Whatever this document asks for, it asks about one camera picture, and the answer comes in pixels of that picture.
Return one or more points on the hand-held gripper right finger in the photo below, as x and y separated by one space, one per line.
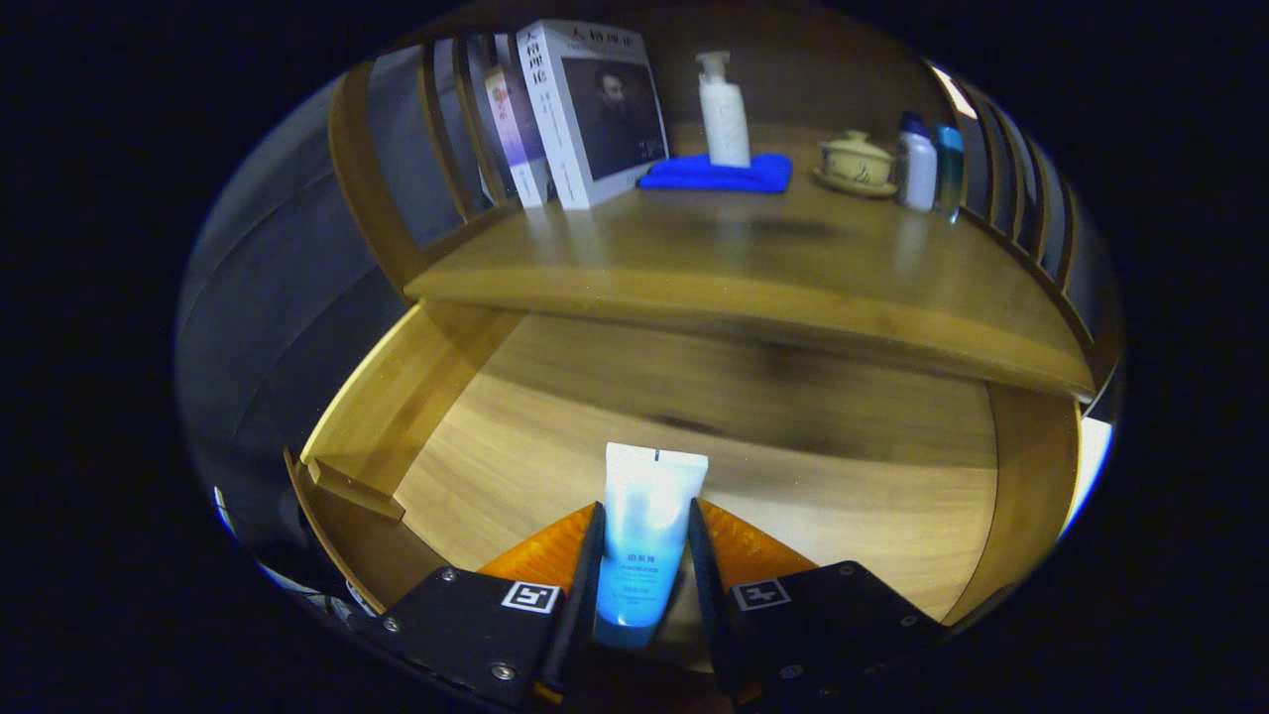
706 595

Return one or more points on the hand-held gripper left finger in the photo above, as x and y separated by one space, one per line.
583 595

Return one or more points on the blue and white tube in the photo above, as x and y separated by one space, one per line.
644 535

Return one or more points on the wooden drawer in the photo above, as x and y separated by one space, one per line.
744 466

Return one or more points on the wooden countertop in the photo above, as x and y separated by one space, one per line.
744 258

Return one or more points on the wooden cabinet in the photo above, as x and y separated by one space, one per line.
367 169

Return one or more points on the folded blue cloth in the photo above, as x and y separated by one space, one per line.
714 177

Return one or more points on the black backdrop cloth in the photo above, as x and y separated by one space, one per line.
278 268

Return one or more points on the yellow lidded teacup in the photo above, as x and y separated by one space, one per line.
855 164

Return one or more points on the thin purple book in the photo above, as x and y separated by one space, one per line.
516 129

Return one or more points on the white bottle with blue cap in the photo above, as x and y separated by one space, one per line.
917 169

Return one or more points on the white pump bottle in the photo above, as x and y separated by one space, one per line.
724 119

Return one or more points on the thick white portrait book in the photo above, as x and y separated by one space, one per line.
555 109

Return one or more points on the teal bottle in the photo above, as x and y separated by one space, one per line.
950 169

